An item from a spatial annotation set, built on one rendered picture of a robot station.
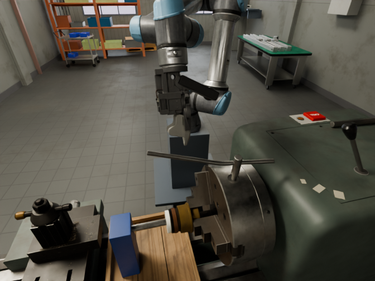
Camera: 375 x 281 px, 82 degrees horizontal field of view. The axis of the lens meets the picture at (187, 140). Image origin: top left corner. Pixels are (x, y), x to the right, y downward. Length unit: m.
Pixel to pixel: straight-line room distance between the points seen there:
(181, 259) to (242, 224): 0.34
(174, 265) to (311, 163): 0.57
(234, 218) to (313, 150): 0.36
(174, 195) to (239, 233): 0.68
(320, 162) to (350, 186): 0.10
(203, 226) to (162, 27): 0.54
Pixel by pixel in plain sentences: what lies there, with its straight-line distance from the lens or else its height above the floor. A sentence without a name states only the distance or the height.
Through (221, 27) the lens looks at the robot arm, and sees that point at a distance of 0.98.
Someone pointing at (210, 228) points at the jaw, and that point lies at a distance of 0.68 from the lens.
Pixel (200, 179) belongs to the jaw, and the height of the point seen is 1.18.
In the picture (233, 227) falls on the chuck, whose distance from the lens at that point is 0.61.
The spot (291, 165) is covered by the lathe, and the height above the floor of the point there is 1.25.
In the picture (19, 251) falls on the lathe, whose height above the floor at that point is 0.92.
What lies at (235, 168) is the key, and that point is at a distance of 0.60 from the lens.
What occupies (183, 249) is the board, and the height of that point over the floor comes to 0.89.
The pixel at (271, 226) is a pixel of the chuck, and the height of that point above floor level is 1.16.
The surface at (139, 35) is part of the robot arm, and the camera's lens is 0.74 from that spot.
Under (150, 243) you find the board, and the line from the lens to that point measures 0.93.
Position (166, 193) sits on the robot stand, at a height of 0.75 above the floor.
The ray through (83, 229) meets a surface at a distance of 0.86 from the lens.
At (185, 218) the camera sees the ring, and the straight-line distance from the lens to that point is 0.70.
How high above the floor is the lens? 1.67
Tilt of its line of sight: 34 degrees down
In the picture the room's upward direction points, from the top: straight up
